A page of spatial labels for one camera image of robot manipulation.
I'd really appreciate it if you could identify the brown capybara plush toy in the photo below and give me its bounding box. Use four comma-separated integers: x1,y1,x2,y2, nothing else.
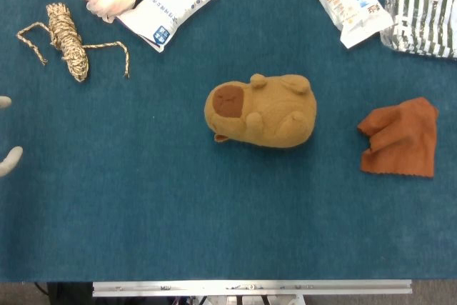
204,73,318,149

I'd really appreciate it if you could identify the blue table mat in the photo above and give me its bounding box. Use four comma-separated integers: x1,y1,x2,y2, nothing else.
0,0,457,283

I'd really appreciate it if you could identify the white blue-label pouch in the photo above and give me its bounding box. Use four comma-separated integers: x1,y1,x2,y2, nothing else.
116,0,222,54

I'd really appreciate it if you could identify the rust orange cloth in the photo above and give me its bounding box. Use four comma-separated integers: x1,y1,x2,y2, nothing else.
357,96,440,179

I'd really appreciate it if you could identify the bagged striped shirt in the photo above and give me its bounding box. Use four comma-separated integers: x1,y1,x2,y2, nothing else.
379,0,457,61

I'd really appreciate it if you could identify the aluminium frame rail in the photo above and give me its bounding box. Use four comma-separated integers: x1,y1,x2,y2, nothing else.
91,279,413,298

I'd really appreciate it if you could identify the braided tan rope bundle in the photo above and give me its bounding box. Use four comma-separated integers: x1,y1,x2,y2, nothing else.
16,2,131,83

